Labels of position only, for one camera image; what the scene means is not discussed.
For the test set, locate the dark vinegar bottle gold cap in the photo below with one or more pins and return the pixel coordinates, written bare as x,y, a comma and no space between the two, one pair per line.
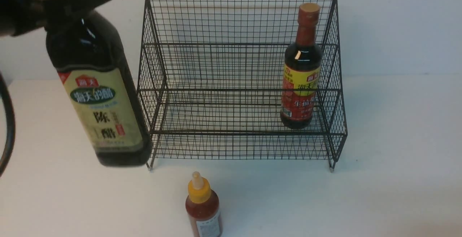
89,58

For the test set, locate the soy sauce bottle red label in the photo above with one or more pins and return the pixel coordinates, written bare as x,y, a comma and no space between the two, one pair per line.
302,67

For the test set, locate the small chili sauce bottle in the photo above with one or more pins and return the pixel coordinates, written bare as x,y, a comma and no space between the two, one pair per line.
203,208

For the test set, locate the black wire mesh rack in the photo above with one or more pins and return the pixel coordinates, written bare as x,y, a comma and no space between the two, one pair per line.
210,81

